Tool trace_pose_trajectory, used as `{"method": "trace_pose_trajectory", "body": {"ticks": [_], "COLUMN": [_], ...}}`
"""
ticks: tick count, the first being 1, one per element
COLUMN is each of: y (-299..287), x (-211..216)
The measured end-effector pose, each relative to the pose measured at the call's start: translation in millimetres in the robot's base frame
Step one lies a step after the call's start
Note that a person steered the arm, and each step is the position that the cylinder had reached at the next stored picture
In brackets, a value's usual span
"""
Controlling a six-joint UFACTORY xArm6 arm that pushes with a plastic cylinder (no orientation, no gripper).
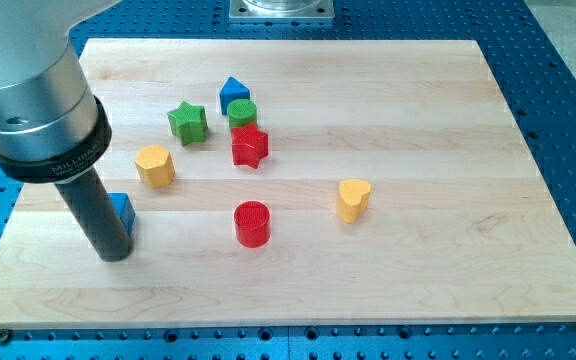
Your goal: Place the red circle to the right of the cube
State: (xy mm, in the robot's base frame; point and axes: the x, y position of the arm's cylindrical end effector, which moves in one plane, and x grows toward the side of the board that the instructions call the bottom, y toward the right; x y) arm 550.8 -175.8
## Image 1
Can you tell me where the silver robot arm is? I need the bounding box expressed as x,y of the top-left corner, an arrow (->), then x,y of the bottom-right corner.
0,0 -> 115,162

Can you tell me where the blue cube block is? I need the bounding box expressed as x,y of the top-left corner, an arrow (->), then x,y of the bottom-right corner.
108,192 -> 136,236

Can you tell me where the light wooden board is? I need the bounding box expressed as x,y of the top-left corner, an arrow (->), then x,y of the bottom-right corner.
0,39 -> 576,329

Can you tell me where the red star block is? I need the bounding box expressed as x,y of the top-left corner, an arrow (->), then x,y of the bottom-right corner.
231,123 -> 269,169

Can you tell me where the red cylinder block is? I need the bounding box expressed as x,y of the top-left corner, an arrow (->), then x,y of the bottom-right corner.
234,201 -> 271,248

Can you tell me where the yellow heart block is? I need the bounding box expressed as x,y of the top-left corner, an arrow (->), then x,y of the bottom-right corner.
336,179 -> 372,223

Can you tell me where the green cylinder block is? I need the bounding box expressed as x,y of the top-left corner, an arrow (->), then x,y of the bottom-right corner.
227,99 -> 257,128

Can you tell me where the blue triangle block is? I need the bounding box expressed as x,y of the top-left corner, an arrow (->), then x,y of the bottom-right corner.
219,77 -> 250,115

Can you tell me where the green star block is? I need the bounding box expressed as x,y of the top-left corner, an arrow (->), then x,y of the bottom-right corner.
167,102 -> 208,146

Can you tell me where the yellow hexagon block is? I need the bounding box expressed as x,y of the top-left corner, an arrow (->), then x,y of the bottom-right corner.
135,144 -> 175,189

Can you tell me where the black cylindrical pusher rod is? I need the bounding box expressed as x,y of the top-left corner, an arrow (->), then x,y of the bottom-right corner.
55,168 -> 133,262

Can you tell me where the board corner screw left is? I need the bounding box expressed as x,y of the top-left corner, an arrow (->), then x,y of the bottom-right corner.
0,329 -> 12,345

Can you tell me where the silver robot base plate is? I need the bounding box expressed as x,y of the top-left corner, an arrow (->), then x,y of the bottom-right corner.
229,0 -> 335,21

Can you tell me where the black wrist adapter ring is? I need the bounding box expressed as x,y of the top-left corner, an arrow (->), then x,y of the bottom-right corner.
0,95 -> 113,185

